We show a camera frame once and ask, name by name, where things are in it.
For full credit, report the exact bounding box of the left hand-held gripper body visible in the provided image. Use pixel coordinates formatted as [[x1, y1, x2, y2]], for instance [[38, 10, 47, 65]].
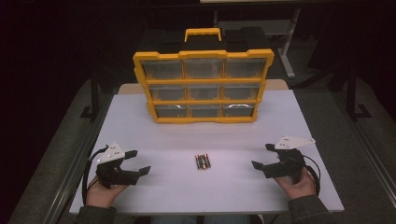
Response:
[[95, 141, 140, 189]]

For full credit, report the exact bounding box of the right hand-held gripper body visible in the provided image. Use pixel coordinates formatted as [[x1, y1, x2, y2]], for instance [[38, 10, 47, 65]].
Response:
[[263, 134, 317, 185]]

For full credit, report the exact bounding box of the yellow black organizer cabinet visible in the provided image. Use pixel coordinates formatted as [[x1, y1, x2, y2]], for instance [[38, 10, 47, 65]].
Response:
[[133, 27, 276, 125]]

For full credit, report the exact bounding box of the person's left hand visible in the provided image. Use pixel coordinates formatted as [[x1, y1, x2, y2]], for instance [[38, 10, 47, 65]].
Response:
[[86, 179, 128, 209]]

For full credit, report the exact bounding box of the person's right hand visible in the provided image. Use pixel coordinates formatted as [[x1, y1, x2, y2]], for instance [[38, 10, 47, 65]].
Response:
[[274, 169, 317, 201]]

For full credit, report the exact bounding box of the black metal stand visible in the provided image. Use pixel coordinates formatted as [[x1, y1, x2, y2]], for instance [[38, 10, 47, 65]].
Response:
[[346, 66, 373, 121], [79, 66, 101, 121]]

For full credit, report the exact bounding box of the left hand-held gripper cable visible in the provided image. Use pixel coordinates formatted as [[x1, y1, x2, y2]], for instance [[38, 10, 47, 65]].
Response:
[[81, 146, 109, 206]]

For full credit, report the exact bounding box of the hand-held gripper cable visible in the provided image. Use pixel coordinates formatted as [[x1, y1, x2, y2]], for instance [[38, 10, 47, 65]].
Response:
[[81, 146, 109, 206], [301, 154, 322, 197]]

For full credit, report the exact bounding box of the right hand-held gripper cable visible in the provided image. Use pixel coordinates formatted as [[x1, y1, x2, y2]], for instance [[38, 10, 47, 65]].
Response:
[[301, 154, 322, 197]]

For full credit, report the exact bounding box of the aluminium frame rail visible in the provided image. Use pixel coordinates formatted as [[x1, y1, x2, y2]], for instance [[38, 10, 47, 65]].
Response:
[[331, 90, 396, 200], [43, 92, 115, 224]]

